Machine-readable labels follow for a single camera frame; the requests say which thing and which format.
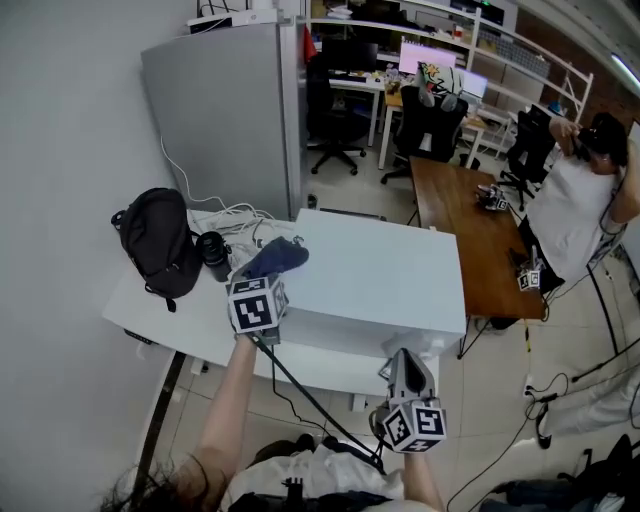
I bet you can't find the black under-desk power strip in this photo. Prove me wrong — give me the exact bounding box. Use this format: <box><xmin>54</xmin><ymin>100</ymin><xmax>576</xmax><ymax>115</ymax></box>
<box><xmin>122</xmin><ymin>327</ymin><xmax>155</xmax><ymax>347</ymax></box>

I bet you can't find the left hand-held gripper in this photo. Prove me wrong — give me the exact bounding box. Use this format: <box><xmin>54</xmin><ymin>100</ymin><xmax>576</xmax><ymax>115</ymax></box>
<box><xmin>225</xmin><ymin>264</ymin><xmax>291</xmax><ymax>347</ymax></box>

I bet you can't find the black chest mount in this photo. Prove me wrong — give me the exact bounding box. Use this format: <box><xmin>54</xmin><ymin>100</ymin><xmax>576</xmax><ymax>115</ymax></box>
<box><xmin>281</xmin><ymin>476</ymin><xmax>307</xmax><ymax>502</ymax></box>

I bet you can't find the flat white box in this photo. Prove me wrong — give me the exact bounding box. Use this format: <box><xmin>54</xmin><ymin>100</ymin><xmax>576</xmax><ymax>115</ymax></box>
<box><xmin>186</xmin><ymin>8</ymin><xmax>280</xmax><ymax>36</ymax></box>

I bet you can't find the dark computer monitor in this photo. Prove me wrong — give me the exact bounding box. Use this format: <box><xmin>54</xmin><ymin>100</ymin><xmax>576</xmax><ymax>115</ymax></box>
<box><xmin>320</xmin><ymin>38</ymin><xmax>380</xmax><ymax>75</ymax></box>

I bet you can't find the black floor cable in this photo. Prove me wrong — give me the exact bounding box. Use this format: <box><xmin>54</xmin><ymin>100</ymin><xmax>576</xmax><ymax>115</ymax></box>
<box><xmin>443</xmin><ymin>371</ymin><xmax>572</xmax><ymax>512</ymax></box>

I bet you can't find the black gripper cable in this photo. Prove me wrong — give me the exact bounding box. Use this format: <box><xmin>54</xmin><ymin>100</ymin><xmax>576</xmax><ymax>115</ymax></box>
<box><xmin>248</xmin><ymin>331</ymin><xmax>387</xmax><ymax>475</ymax></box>

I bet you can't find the ceiling light tube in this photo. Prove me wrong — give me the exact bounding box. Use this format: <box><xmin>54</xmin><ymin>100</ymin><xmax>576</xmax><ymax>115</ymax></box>
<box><xmin>609</xmin><ymin>51</ymin><xmax>640</xmax><ymax>97</ymax></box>

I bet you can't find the black office chair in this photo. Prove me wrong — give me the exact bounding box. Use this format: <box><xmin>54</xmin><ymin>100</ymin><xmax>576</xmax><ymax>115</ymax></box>
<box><xmin>498</xmin><ymin>103</ymin><xmax>557</xmax><ymax>212</ymax></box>
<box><xmin>304</xmin><ymin>73</ymin><xmax>370</xmax><ymax>177</ymax></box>
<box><xmin>379</xmin><ymin>84</ymin><xmax>471</xmax><ymax>187</ymax></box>

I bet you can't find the black cylindrical cup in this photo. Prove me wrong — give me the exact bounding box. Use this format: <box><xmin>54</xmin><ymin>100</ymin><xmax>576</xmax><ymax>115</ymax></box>
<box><xmin>195</xmin><ymin>230</ymin><xmax>234</xmax><ymax>284</ymax></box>

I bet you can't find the red cloth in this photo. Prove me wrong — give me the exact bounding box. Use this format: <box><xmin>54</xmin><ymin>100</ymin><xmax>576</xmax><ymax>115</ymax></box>
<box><xmin>301</xmin><ymin>24</ymin><xmax>318</xmax><ymax>65</ymax></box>

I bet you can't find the white shelving rack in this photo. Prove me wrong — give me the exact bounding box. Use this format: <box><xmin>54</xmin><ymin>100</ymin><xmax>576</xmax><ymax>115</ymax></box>
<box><xmin>306</xmin><ymin>0</ymin><xmax>595</xmax><ymax>127</ymax></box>

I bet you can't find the black power cable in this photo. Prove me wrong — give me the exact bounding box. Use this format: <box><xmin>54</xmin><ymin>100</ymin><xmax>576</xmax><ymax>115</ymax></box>
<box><xmin>269</xmin><ymin>358</ymin><xmax>332</xmax><ymax>437</ymax></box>

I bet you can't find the lit computer monitor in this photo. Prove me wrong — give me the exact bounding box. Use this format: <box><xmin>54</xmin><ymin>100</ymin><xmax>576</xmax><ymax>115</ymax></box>
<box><xmin>456</xmin><ymin>69</ymin><xmax>490</xmax><ymax>102</ymax></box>
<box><xmin>398</xmin><ymin>40</ymin><xmax>458</xmax><ymax>75</ymax></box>

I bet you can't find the black backpack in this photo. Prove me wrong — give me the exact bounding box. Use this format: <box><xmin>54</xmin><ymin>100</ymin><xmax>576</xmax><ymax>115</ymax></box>
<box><xmin>110</xmin><ymin>186</ymin><xmax>204</xmax><ymax>314</ymax></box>

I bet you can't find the dark blue cloth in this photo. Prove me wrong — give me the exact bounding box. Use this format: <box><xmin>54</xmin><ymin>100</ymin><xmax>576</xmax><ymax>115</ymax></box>
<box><xmin>243</xmin><ymin>235</ymin><xmax>311</xmax><ymax>282</ymax></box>

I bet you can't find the person's white shirt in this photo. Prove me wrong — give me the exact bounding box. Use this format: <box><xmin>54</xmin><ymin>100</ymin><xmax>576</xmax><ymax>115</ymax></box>
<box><xmin>223</xmin><ymin>443</ymin><xmax>407</xmax><ymax>512</ymax></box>

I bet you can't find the person's right forearm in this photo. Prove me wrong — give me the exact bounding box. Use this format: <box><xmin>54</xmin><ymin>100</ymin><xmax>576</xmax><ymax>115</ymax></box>
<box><xmin>401</xmin><ymin>451</ymin><xmax>447</xmax><ymax>512</ymax></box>

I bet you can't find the tangle of white cables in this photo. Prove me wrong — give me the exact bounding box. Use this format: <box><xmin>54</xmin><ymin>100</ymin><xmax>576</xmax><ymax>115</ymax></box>
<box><xmin>159</xmin><ymin>134</ymin><xmax>282</xmax><ymax>262</ymax></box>

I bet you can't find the white microwave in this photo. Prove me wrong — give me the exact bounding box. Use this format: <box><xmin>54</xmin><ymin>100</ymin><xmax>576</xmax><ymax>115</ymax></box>
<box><xmin>279</xmin><ymin>208</ymin><xmax>469</xmax><ymax>359</ymax></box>

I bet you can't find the grey metal cabinet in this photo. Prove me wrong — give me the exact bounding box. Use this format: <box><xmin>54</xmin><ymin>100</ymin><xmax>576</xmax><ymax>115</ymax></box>
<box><xmin>140</xmin><ymin>13</ymin><xmax>308</xmax><ymax>222</ymax></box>

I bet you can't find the wooden table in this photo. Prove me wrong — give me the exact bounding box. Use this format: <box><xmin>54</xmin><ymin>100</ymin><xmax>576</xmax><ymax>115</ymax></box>
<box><xmin>408</xmin><ymin>155</ymin><xmax>548</xmax><ymax>359</ymax></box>

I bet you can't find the printed white cushion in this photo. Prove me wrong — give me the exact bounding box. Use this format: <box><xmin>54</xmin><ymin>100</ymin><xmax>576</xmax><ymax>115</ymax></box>
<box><xmin>414</xmin><ymin>60</ymin><xmax>465</xmax><ymax>110</ymax></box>

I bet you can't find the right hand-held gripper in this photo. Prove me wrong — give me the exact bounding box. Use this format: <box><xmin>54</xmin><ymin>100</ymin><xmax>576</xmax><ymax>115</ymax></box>
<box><xmin>369</xmin><ymin>347</ymin><xmax>448</xmax><ymax>456</ymax></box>

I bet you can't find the white office desk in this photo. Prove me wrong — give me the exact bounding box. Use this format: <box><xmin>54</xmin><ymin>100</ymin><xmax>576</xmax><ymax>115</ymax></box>
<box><xmin>326</xmin><ymin>73</ymin><xmax>387</xmax><ymax>150</ymax></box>

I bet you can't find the person's left forearm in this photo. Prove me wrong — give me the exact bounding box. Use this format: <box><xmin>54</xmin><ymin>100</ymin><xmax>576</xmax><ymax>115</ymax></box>
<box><xmin>173</xmin><ymin>333</ymin><xmax>259</xmax><ymax>512</ymax></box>

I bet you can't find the spare hand-held gripper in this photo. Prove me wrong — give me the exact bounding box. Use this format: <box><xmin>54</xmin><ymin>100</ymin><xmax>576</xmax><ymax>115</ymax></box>
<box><xmin>474</xmin><ymin>183</ymin><xmax>510</xmax><ymax>214</ymax></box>
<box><xmin>509</xmin><ymin>243</ymin><xmax>546</xmax><ymax>292</ymax></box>

